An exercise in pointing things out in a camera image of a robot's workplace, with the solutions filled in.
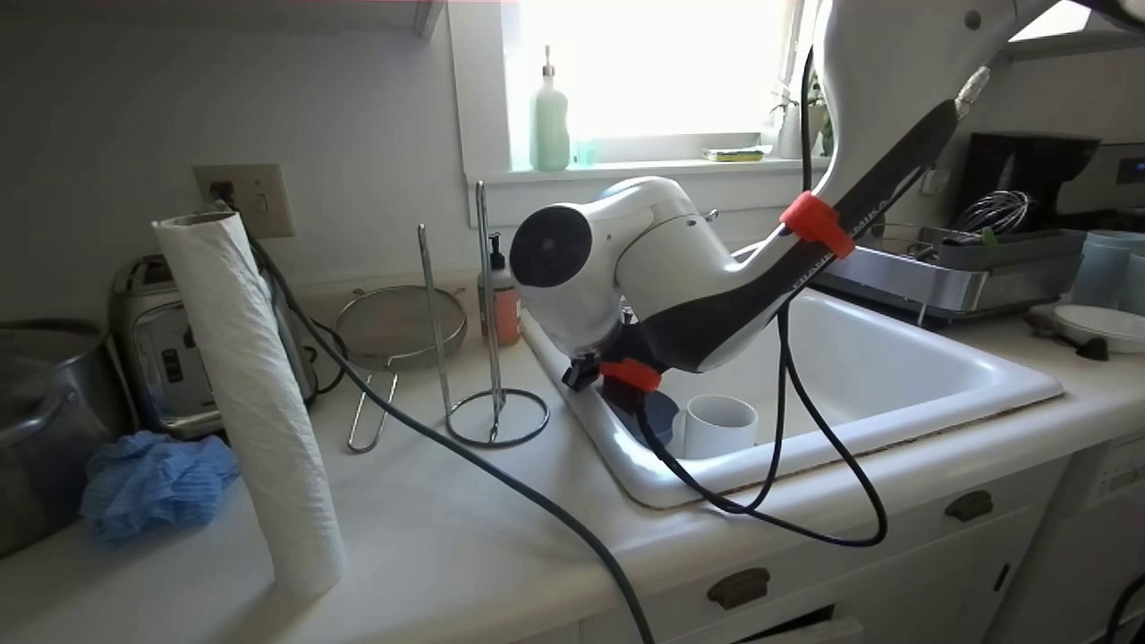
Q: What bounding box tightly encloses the black power cord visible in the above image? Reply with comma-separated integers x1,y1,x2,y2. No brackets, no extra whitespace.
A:
212,179,657,644

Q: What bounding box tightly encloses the white plant pot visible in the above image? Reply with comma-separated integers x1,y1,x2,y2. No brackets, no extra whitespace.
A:
767,96,806,162

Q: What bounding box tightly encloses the clear plastic container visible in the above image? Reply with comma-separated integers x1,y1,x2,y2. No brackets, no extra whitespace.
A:
1063,225,1145,317

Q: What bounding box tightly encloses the orange soap pump bottle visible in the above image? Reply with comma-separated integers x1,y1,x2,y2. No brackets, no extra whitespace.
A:
476,232,527,352

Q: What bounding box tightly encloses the wire whisk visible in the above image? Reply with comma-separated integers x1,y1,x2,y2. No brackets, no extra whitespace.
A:
940,185,1035,262

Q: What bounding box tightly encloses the wire paper towel holder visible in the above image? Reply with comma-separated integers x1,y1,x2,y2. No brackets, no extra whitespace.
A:
411,179,553,456

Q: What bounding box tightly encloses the blue cloth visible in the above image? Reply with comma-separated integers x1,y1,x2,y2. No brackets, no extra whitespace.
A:
77,430,244,550

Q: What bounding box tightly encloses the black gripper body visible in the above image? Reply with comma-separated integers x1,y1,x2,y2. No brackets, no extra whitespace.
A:
601,382,671,441

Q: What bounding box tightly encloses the metal mesh strainer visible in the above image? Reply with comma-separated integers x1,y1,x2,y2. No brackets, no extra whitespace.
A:
323,284,473,458

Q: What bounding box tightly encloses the white paper towel roll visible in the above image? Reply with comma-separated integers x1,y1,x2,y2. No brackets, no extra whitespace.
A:
145,210,351,602

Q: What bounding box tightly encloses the black coffee maker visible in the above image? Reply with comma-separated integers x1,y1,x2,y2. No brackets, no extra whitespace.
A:
960,131,1106,232

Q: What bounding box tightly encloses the black handled knife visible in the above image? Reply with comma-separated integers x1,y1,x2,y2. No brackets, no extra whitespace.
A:
1035,311,1117,367

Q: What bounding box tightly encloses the white base cabinet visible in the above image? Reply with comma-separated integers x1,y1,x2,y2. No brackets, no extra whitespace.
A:
523,432,1145,644

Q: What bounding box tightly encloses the white kitchen sink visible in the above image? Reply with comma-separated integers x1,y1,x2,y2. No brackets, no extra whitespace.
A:
518,278,1069,516

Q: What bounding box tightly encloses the beige wall outlet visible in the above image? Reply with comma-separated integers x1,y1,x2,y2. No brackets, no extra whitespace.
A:
193,162,297,244

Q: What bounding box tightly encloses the white wall cabinet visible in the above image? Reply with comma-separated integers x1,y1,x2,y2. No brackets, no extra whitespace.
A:
0,0,444,41

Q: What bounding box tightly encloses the white framed window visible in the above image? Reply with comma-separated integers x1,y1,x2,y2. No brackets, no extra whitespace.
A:
444,0,836,230

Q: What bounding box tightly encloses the green dish soap bottle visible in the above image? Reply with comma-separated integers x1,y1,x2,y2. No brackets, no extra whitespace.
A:
531,42,572,177

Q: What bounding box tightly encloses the silver countertop appliance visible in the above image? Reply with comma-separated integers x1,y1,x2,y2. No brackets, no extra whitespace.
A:
104,255,323,441

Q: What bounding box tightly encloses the white cup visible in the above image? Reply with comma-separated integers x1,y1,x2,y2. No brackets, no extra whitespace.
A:
671,393,763,467

